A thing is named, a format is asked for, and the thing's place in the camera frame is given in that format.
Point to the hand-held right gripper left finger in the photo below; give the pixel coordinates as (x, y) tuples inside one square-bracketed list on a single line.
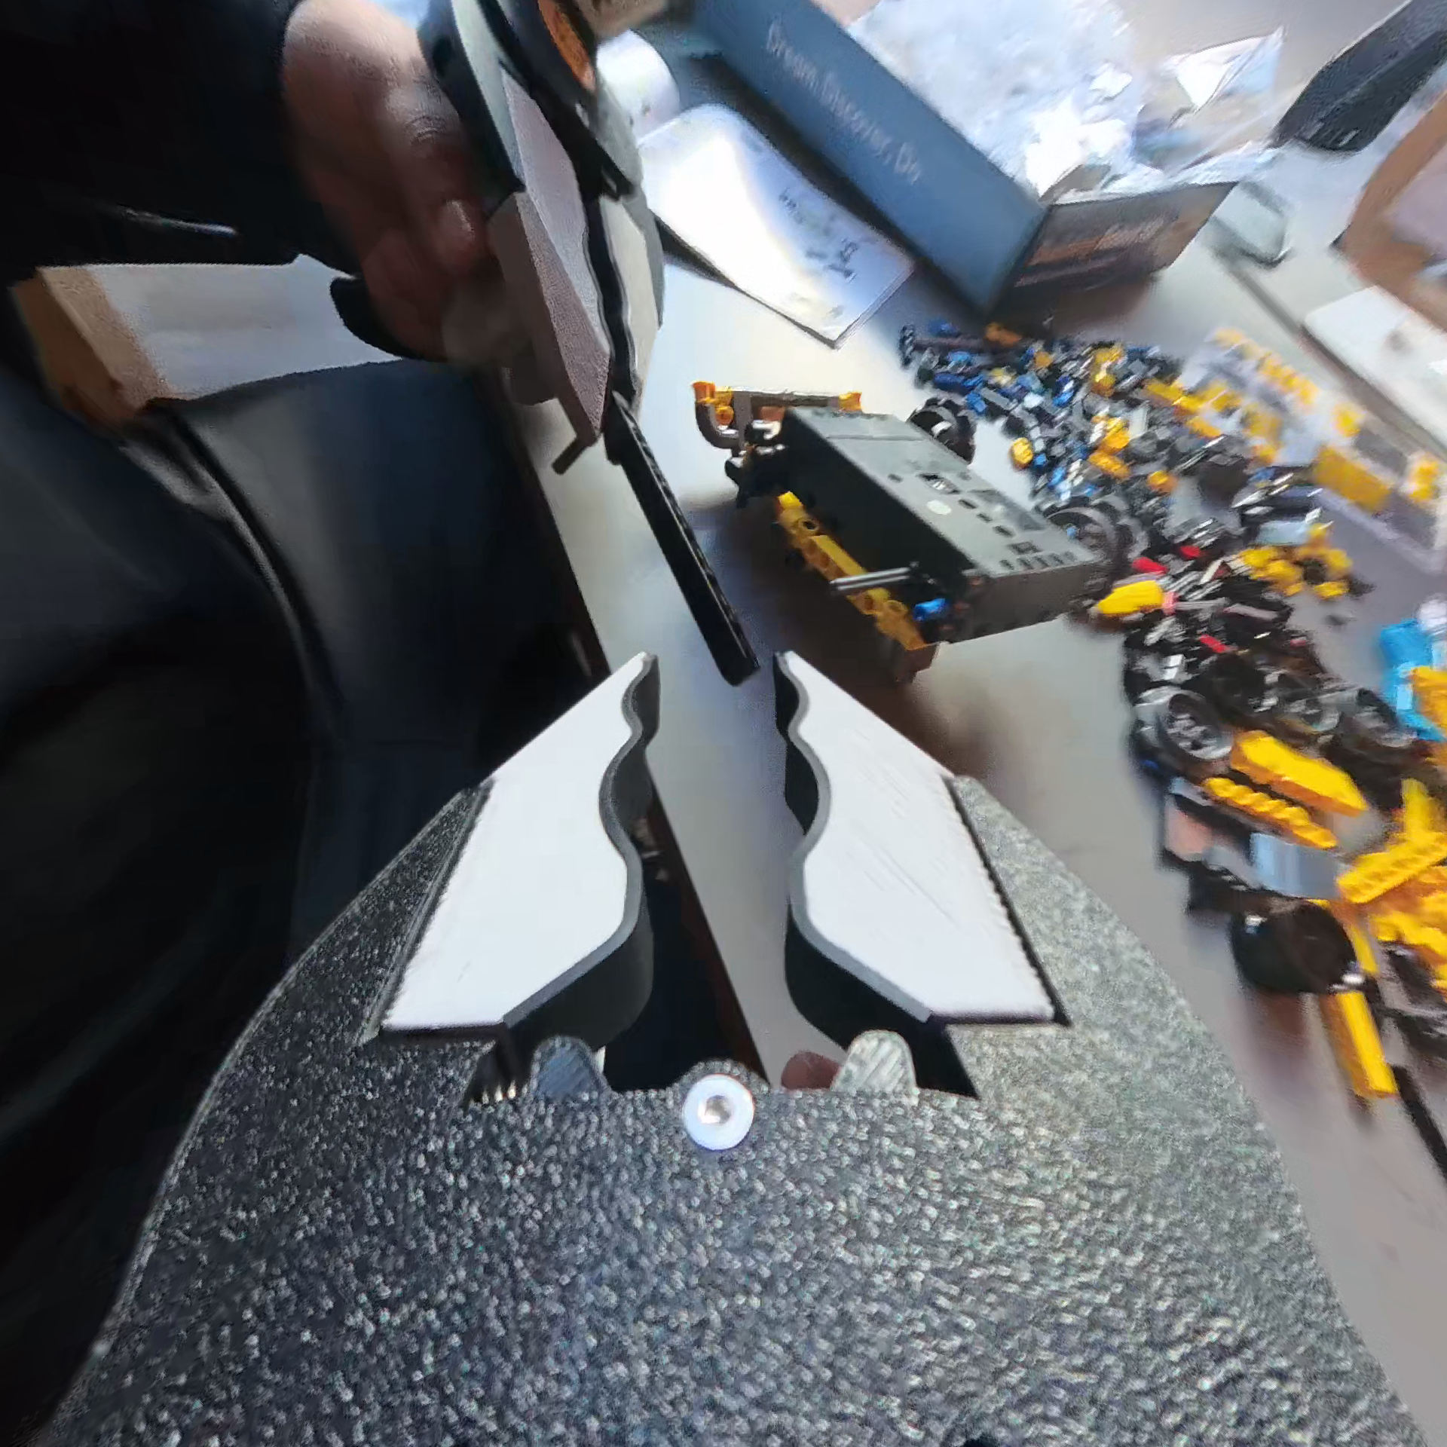
[(531, 905)]

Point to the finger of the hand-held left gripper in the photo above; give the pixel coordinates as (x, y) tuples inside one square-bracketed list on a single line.
[(553, 283), (640, 283)]

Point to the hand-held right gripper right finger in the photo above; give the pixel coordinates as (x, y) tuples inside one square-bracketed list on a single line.
[(915, 893)]

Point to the black long holed beam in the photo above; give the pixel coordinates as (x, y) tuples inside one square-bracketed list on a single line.
[(679, 543)]

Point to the yellow toy vehicle model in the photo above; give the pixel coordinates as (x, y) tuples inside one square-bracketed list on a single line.
[(927, 521)]

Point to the person's left forearm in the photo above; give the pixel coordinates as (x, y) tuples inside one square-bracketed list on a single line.
[(137, 113)]

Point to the grey desk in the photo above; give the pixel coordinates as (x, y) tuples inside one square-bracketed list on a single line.
[(1017, 848)]

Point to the person's right hand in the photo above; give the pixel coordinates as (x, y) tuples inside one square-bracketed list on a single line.
[(810, 1071)]

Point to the instruction booklet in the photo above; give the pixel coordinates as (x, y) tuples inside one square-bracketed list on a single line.
[(781, 226)]

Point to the blue cardboard box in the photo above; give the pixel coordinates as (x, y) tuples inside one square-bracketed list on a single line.
[(905, 147)]

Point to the grey spoked wheel hub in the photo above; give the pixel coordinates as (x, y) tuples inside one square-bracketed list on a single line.
[(1186, 729)]

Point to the person's dark jeans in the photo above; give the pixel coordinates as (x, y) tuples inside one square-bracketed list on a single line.
[(373, 543)]

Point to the yellow rounded bullet piece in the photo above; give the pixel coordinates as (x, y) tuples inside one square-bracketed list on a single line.
[(1129, 600)]

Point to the yellow thin holed beam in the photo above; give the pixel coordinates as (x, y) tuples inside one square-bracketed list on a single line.
[(1272, 812)]

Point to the black rubber tyre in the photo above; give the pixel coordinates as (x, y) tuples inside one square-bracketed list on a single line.
[(1294, 950)]

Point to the yellow flat holed panel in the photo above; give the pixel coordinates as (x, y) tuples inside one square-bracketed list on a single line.
[(1299, 773)]

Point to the clear plastic bag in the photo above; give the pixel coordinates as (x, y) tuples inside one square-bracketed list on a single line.
[(1051, 80)]

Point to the pile of yellow beams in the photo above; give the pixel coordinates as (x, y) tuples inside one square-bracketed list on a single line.
[(1391, 883)]

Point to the pile of small building pieces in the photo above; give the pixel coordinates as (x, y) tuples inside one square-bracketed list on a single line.
[(1130, 452)]

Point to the blue brick separator tool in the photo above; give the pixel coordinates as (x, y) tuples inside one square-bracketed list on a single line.
[(1415, 667)]

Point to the yellow sticker sheet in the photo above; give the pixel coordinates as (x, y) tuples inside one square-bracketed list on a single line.
[(1334, 442)]

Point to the white flat tray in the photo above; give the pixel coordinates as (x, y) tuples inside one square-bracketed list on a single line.
[(1379, 340)]

